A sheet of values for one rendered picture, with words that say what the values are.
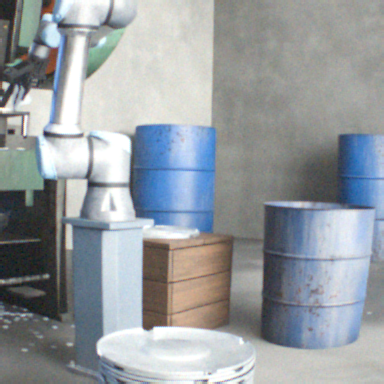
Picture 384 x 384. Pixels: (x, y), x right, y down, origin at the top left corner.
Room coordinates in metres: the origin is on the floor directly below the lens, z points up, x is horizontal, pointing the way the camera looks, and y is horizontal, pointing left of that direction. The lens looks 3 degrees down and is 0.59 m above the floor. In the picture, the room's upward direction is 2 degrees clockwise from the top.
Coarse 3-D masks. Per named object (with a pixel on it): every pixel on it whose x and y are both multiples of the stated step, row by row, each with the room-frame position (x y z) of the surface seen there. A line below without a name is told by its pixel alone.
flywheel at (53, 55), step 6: (54, 0) 2.34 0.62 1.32; (48, 6) 2.36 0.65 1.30; (42, 12) 2.39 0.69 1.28; (48, 12) 2.36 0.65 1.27; (54, 48) 2.37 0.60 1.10; (54, 54) 2.37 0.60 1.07; (54, 60) 2.31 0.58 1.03; (48, 66) 2.34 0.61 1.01; (54, 66) 2.31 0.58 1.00; (48, 72) 2.33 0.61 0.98; (54, 72) 2.33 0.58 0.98; (48, 78) 2.43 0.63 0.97
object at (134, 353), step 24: (120, 336) 1.10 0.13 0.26; (144, 336) 1.11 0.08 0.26; (168, 336) 1.12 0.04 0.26; (192, 336) 1.13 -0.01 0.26; (216, 336) 1.13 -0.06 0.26; (120, 360) 0.95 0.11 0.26; (144, 360) 0.96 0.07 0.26; (168, 360) 0.96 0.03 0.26; (192, 360) 0.97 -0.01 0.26; (216, 360) 0.97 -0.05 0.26; (240, 360) 0.97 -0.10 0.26
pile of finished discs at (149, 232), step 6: (144, 228) 2.18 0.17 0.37; (150, 228) 2.19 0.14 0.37; (156, 228) 2.19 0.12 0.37; (162, 228) 2.20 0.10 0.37; (168, 228) 2.21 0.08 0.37; (174, 228) 2.28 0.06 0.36; (180, 228) 2.28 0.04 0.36; (186, 228) 2.28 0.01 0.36; (192, 228) 2.25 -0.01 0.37; (144, 234) 2.03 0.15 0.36; (150, 234) 2.03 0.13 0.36; (156, 234) 2.03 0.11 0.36; (162, 234) 2.03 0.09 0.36; (168, 234) 2.07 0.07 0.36; (174, 234) 2.04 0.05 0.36; (180, 234) 2.05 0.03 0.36; (186, 234) 2.07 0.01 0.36; (192, 234) 2.09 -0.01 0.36; (198, 234) 2.15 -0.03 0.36
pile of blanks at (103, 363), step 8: (104, 360) 0.95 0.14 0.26; (104, 368) 0.95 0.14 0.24; (112, 368) 0.94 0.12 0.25; (120, 368) 0.93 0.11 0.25; (240, 368) 0.95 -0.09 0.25; (248, 368) 0.96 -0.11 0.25; (104, 376) 0.97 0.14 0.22; (112, 376) 0.93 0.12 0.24; (120, 376) 0.92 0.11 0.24; (128, 376) 0.91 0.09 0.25; (136, 376) 0.90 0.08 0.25; (144, 376) 0.90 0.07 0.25; (152, 376) 0.89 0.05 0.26; (160, 376) 0.89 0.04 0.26; (168, 376) 0.89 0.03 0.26; (176, 376) 0.88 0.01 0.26; (192, 376) 0.90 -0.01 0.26; (200, 376) 0.89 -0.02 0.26; (208, 376) 0.90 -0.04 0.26; (216, 376) 0.90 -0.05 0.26; (224, 376) 0.92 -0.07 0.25; (232, 376) 0.92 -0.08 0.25; (240, 376) 0.95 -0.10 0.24; (248, 376) 0.96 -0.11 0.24
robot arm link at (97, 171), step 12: (96, 132) 1.54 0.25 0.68; (108, 132) 1.54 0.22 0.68; (96, 144) 1.53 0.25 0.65; (108, 144) 1.54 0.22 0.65; (120, 144) 1.55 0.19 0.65; (96, 156) 1.52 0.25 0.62; (108, 156) 1.53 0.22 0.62; (120, 156) 1.55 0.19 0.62; (96, 168) 1.53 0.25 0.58; (108, 168) 1.54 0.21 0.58; (120, 168) 1.55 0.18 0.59; (96, 180) 1.54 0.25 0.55; (108, 180) 1.54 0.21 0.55; (120, 180) 1.55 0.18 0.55
